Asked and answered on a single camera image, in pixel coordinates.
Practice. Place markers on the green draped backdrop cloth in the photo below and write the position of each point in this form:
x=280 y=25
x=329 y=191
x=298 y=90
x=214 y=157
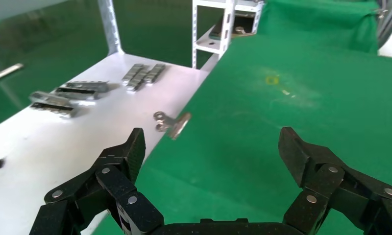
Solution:
x=313 y=19

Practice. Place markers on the green table cloth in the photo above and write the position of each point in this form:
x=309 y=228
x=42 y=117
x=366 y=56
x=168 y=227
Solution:
x=248 y=136

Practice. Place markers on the silver binder clip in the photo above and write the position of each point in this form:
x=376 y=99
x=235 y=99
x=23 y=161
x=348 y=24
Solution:
x=178 y=126
x=381 y=13

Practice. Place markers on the grey slotted angle post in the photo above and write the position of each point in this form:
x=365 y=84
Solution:
x=111 y=29

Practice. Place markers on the white slotted rack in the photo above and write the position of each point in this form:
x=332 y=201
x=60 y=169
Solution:
x=228 y=19

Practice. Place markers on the grey metal bar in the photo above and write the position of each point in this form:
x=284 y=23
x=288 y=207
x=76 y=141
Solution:
x=4 y=74

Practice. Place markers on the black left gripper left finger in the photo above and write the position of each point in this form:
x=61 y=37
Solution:
x=118 y=181

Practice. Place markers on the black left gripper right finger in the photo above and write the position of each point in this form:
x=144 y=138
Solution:
x=322 y=175

